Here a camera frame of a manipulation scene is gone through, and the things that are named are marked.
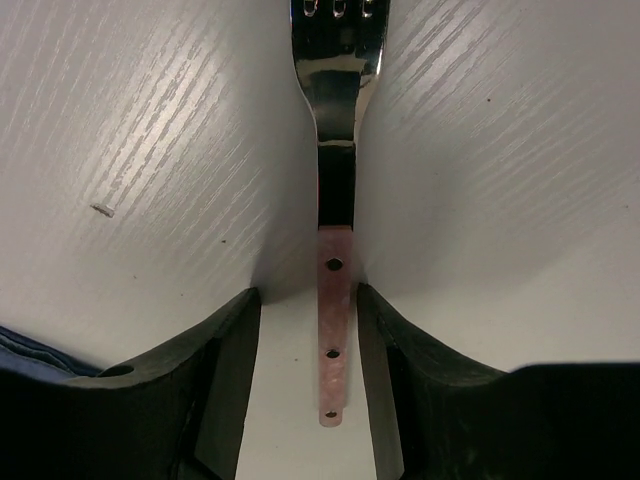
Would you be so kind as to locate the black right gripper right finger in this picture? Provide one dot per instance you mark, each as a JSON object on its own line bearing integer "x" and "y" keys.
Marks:
{"x": 435, "y": 413}

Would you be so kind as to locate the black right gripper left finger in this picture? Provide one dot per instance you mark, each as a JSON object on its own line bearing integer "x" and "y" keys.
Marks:
{"x": 176, "y": 411}

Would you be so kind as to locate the blue fish placemat cloth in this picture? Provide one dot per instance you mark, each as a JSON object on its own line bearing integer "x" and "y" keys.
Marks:
{"x": 23, "y": 355}

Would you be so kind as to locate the pink handled steel fork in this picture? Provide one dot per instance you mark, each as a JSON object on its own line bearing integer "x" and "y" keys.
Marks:
{"x": 337, "y": 49}

